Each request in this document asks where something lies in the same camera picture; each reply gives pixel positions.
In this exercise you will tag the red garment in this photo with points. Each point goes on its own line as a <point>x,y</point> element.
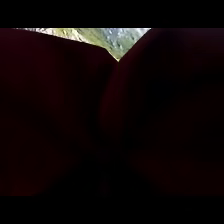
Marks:
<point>160,110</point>

